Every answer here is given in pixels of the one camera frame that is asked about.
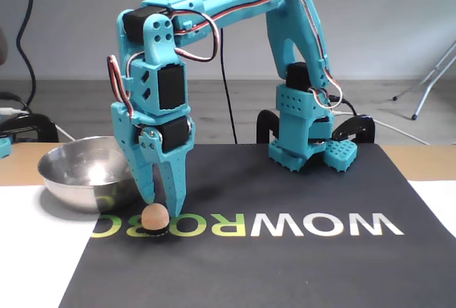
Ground black table clamp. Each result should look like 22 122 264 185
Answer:
0 113 61 143
256 109 286 144
331 114 376 144

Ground red white servo wire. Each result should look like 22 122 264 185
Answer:
170 10 221 63
107 51 145 122
174 0 345 110

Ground blue cable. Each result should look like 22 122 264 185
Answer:
16 0 39 113

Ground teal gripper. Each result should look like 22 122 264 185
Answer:
110 103 196 217

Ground thin black hanging cable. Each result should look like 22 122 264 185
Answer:
209 0 239 144

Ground small teal printed part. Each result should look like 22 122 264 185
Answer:
0 135 14 160

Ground wooden ball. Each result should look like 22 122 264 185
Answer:
140 203 169 237

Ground black power cable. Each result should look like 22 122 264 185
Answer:
327 94 358 116

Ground white USB cable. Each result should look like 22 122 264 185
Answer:
333 110 430 145

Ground white folding stand legs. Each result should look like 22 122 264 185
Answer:
391 40 456 120

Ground metal bowl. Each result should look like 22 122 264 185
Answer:
37 135 143 214

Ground black WOWROBO printed mat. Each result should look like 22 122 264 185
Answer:
58 143 456 308

